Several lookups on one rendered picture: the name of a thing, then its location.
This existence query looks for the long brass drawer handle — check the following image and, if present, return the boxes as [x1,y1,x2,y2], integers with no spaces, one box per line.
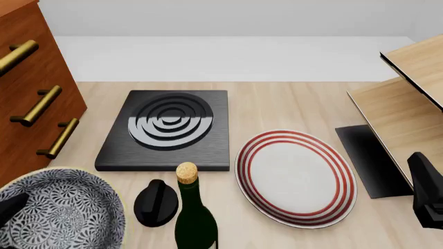
[9,84,64,128]
[35,117,80,160]
[0,39,39,77]

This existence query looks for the wooden cabinet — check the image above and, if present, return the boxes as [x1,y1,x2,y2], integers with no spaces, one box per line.
[0,0,88,188]

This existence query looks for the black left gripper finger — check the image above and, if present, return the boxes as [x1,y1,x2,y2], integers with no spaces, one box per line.
[0,192,30,228]

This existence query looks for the dark green corked wine bottle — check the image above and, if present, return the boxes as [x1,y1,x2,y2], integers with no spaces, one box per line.
[174,161,219,249]

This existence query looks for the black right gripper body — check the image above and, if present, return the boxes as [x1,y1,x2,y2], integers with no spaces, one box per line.
[413,201,443,230]

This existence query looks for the round black stove knob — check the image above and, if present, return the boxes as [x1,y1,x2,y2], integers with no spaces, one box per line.
[133,178,180,228]

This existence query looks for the flat black stove plate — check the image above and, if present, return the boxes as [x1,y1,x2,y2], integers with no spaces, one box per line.
[94,89,231,173]

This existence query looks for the pale wooden wine rack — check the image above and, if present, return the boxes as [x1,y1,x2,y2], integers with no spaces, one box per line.
[334,33,443,200]

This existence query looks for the white plate with red rings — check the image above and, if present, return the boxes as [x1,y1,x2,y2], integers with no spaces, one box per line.
[234,129,359,230]

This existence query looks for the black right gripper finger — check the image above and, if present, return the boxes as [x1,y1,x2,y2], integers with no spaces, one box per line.
[406,151,443,209]

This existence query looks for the black white patterned bowl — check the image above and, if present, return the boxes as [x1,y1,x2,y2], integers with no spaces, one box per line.
[0,166,127,249]

